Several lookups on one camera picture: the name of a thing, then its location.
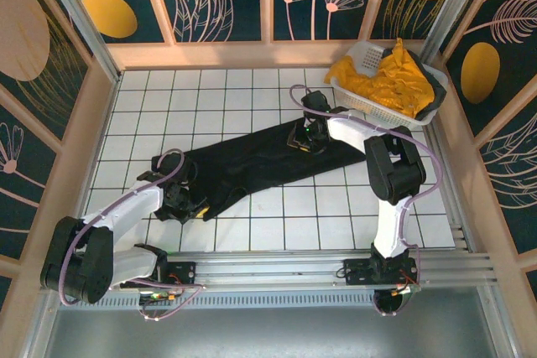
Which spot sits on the aluminium rail beam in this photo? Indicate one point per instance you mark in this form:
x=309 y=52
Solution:
x=268 y=263

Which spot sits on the yellow t-shirt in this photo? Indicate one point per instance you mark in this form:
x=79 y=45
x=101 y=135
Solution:
x=390 y=85

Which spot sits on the white plastic laundry basket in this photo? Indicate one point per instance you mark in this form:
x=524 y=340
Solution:
x=377 y=111

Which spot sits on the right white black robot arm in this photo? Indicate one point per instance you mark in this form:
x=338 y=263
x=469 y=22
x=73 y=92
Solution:
x=348 y=129

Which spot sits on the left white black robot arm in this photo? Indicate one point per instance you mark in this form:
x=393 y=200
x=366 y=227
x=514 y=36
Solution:
x=134 y=203

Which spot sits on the dark grey t-shirt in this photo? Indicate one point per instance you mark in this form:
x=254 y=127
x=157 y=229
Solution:
x=438 y=100

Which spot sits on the aluminium frame post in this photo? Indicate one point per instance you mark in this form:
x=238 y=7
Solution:
x=79 y=18
x=451 y=14

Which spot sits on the black t-shirt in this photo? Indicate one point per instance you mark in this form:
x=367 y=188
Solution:
x=260 y=161

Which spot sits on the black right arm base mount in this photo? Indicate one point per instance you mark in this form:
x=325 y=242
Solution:
x=356 y=270

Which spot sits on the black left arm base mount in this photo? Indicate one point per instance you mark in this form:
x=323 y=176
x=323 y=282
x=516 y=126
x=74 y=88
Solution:
x=180 y=270

